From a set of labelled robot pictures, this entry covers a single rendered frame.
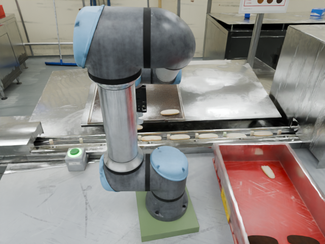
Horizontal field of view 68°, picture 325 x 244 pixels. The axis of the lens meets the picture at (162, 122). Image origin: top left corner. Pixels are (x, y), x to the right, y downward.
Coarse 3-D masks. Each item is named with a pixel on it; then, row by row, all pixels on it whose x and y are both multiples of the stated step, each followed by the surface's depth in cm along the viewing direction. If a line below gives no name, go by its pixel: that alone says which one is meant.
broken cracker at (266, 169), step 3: (264, 168) 104; (267, 168) 103; (270, 168) 104; (264, 171) 103; (267, 171) 102; (270, 171) 102; (267, 174) 101; (270, 174) 101; (273, 174) 101; (270, 177) 100; (273, 177) 100
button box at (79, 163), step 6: (84, 150) 105; (66, 156) 101; (78, 156) 101; (84, 156) 104; (66, 162) 101; (72, 162) 101; (78, 162) 101; (84, 162) 104; (72, 168) 103; (78, 168) 103; (84, 168) 104
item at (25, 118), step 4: (12, 116) 141; (16, 116) 141; (20, 116) 141; (24, 116) 141; (28, 116) 141; (0, 120) 138; (4, 120) 138; (8, 120) 138; (12, 120) 138; (16, 120) 138; (20, 120) 138; (24, 120) 138; (28, 120) 138; (0, 164) 108; (4, 164) 108; (0, 168) 110; (4, 168) 110; (0, 172) 111; (0, 176) 113
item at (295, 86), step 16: (288, 32) 122; (304, 32) 110; (320, 32) 109; (288, 48) 122; (304, 48) 110; (320, 48) 100; (288, 64) 123; (304, 64) 110; (320, 64) 100; (288, 80) 123; (304, 80) 111; (320, 80) 101; (272, 96) 140; (288, 96) 124; (304, 96) 111; (320, 96) 101; (288, 112) 124; (304, 112) 112; (320, 112) 101; (304, 128) 112; (320, 128) 102; (320, 144) 102; (320, 160) 102
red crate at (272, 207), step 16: (240, 176) 101; (256, 176) 101; (288, 176) 101; (240, 192) 94; (256, 192) 94; (272, 192) 94; (288, 192) 94; (240, 208) 88; (256, 208) 88; (272, 208) 88; (288, 208) 88; (304, 208) 88; (256, 224) 83; (272, 224) 83; (288, 224) 83; (304, 224) 83; (320, 240) 78
